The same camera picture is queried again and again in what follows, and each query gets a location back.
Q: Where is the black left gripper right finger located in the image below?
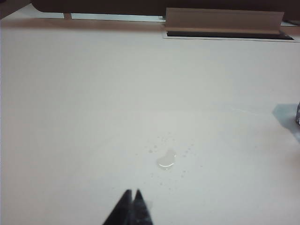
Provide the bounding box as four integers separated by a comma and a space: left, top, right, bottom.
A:
132, 189, 155, 225

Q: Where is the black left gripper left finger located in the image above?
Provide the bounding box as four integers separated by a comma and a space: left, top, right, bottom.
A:
102, 189, 134, 225

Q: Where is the small water puddle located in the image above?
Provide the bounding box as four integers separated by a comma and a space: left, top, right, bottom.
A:
156, 149, 177, 170

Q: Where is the brown desk partition panel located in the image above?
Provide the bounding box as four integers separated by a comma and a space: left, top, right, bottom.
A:
30, 0, 300, 21

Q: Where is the beige cable tray flap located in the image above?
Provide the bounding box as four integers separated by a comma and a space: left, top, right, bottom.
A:
163, 7, 295, 42

